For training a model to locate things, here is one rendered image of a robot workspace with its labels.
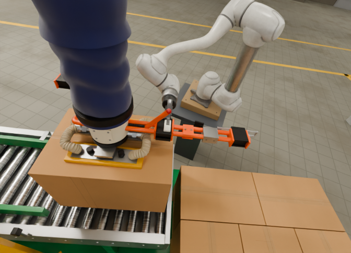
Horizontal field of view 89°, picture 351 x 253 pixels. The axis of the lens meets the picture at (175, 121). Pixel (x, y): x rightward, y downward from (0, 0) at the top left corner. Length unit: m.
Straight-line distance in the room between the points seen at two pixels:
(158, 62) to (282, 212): 1.36
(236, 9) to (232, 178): 1.16
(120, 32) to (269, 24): 0.74
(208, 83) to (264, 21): 0.60
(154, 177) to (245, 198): 0.88
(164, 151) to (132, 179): 0.20
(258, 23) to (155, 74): 0.57
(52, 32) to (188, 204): 1.21
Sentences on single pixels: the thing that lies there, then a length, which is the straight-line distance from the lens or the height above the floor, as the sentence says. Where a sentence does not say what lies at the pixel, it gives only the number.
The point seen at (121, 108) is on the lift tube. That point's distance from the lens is 0.68.
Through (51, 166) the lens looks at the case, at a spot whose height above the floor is 1.07.
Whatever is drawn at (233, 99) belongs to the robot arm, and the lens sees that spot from 1.40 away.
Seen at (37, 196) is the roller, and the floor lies 0.55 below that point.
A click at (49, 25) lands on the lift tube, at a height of 1.64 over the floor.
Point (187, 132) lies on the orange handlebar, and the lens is 0.81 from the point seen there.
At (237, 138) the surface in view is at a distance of 0.86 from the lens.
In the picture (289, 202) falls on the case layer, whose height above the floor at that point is 0.54.
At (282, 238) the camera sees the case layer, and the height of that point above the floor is 0.54.
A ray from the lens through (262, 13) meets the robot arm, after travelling 1.09.
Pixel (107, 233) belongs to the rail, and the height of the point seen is 0.60.
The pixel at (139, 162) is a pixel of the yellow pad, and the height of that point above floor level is 1.09.
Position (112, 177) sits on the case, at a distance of 0.85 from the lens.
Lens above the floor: 1.83
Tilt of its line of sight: 46 degrees down
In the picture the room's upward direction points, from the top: 12 degrees clockwise
